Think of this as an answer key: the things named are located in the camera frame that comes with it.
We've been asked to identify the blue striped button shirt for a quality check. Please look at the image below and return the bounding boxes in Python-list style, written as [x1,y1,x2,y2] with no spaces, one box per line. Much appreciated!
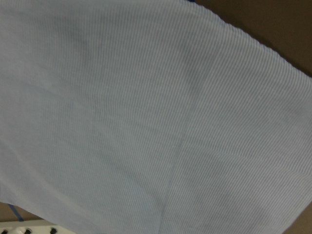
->
[0,0,312,234]

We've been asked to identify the long blue tape strip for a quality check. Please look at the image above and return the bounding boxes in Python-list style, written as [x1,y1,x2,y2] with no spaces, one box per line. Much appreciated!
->
[8,204,24,222]

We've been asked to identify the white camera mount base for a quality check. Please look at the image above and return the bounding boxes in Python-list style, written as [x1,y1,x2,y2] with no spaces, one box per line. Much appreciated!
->
[0,220,75,234]

